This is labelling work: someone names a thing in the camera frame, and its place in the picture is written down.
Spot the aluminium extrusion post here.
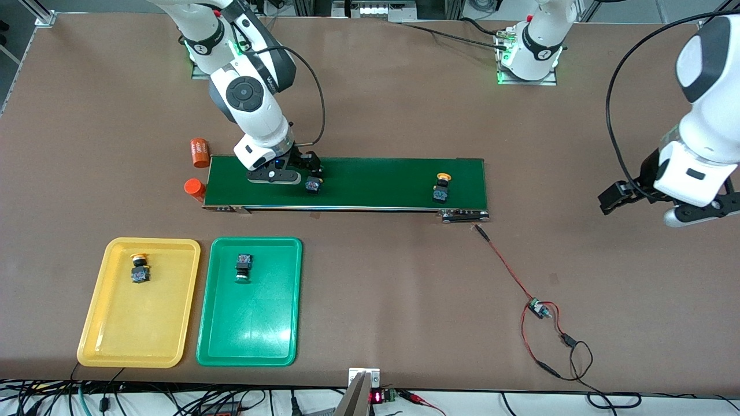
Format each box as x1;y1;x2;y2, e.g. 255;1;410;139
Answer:
19;0;56;27
698;0;740;29

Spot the yellow cap push button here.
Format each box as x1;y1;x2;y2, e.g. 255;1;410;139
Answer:
128;253;152;284
432;172;453;204

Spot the red black cable short lead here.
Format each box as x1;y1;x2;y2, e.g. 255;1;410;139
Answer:
543;302;642;410

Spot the yellow plastic tray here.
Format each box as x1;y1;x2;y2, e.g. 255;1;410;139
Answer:
77;237;201;369

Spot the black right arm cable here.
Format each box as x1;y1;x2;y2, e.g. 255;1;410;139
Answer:
251;45;326;146

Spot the metal frame with lights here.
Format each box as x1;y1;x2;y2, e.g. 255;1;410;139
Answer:
331;0;418;24

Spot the red black conveyor cable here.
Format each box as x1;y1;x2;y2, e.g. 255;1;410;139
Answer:
474;224;535;306

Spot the green belt conveyor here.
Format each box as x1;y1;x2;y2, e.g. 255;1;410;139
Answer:
202;154;491;224

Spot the green plastic tray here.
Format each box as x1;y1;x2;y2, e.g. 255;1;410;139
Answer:
196;236;304;367

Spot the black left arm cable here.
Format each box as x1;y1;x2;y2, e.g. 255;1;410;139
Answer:
605;10;740;203

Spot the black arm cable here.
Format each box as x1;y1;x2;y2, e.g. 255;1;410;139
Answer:
605;10;740;203
251;45;326;146

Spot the black cable on table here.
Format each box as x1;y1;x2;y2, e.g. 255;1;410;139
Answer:
402;17;509;53

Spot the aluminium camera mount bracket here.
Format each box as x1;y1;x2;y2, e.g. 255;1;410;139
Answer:
334;367;382;416

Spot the red clip lead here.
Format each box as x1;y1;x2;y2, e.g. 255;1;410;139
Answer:
399;391;447;416

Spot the aluminium arm base plate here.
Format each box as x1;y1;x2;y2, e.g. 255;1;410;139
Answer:
191;16;258;81
495;26;559;87

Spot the red black cable long loop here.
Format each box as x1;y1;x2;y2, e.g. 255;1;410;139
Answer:
520;303;579;382

